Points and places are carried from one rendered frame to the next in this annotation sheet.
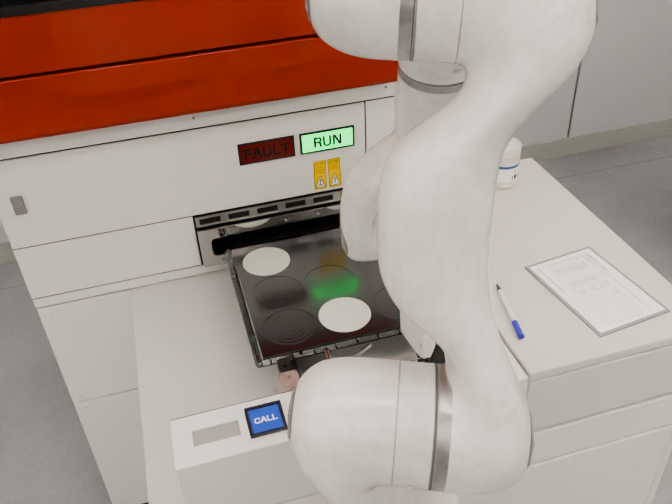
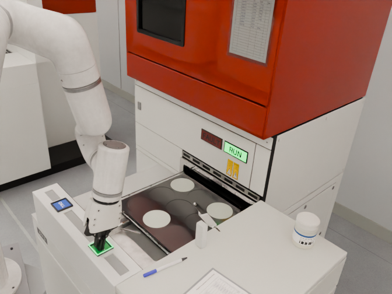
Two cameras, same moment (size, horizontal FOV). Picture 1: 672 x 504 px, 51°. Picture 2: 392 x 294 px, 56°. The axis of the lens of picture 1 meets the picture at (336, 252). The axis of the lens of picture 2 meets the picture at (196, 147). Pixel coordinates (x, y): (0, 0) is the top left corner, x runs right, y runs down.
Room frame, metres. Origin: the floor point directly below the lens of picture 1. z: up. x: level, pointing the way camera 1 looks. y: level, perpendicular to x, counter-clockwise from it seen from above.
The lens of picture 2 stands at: (0.58, -0.98, 1.77)
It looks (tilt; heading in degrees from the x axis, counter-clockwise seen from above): 28 degrees down; 60
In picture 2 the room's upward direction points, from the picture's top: 4 degrees clockwise
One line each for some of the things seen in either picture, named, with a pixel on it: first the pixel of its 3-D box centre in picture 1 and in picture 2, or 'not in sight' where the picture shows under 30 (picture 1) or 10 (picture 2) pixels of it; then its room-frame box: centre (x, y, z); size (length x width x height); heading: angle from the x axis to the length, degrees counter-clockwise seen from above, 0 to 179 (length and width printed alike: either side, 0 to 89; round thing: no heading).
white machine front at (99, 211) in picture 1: (210, 192); (191, 143); (1.27, 0.26, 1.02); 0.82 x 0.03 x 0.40; 104
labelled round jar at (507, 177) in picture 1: (502, 162); (305, 230); (1.34, -0.38, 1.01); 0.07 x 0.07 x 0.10
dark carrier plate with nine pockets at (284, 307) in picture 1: (329, 281); (179, 207); (1.10, 0.02, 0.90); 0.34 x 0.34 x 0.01; 14
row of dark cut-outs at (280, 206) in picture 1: (295, 203); (217, 174); (1.30, 0.08, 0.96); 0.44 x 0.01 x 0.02; 104
